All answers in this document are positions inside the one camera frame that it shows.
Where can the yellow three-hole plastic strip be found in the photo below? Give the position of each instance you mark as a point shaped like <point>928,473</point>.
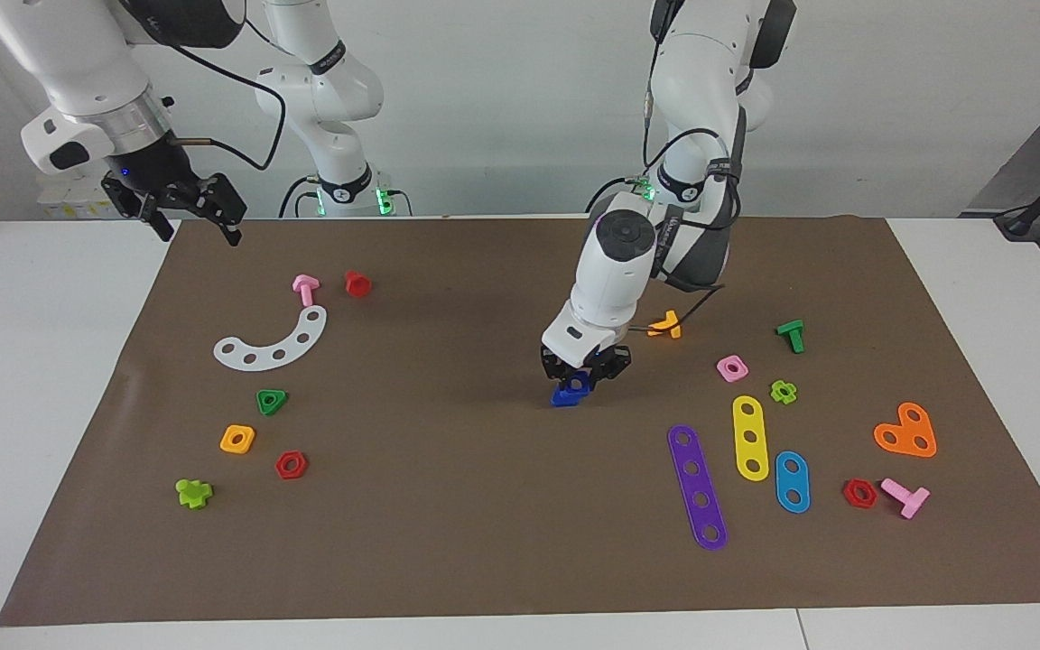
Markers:
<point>748,422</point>

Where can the pink square plastic nut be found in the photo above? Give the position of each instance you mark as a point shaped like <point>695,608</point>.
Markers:
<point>724,375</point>

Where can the orange square plastic nut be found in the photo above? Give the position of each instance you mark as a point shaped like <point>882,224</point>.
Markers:
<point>248,446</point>

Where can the red hexagonal plastic nut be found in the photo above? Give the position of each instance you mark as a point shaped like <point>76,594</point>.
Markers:
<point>848,496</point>
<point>280,469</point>

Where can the lime cross-shaped plastic nut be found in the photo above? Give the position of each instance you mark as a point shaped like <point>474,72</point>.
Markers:
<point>775,394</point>

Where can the white curved perforated plate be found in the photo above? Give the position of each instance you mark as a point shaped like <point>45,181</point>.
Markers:
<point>291,347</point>

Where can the blue two-hole plastic strip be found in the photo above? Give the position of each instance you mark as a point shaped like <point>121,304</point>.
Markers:
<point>792,481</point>

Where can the purple four-hole plastic strip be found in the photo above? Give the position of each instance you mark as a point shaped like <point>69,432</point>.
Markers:
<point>698,485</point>

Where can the red plastic bolt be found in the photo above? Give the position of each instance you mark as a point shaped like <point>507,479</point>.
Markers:
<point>357,284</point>

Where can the green lit connector box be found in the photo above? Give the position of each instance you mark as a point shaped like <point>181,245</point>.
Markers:
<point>386,194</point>
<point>639,188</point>

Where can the green triangular plastic nut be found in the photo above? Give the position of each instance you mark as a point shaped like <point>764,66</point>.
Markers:
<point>278,395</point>

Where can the blue plastic bolt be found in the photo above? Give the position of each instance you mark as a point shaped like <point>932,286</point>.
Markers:
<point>562,398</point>

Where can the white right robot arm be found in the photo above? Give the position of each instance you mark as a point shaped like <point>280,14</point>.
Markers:
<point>78,54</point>

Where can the pink plastic bolt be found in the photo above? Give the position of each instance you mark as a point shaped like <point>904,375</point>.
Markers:
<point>905,496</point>
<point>306,289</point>

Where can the orange heart-shaped perforated plate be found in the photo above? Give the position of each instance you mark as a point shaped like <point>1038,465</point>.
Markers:
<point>905,431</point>

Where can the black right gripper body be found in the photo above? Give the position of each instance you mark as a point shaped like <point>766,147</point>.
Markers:
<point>154,167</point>

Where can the green plastic bolt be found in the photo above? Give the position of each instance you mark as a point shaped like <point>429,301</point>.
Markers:
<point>792,335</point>

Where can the white yellow labelled box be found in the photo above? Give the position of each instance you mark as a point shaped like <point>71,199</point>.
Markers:
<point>69,203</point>

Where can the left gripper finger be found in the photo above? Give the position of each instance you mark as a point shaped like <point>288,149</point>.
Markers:
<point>612,366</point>
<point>556,368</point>

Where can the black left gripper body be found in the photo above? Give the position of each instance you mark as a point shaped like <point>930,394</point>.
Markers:
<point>594,359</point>

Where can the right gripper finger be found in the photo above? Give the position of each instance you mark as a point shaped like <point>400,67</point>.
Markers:
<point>229,206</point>
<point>143,206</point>

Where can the brown table mat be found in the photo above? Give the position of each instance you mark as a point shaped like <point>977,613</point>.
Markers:
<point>484,506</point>

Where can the lime cross-head plastic bolt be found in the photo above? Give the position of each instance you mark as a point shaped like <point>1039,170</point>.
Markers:
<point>193,493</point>

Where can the orange plastic bolt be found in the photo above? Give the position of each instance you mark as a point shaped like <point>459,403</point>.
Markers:
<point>670,330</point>

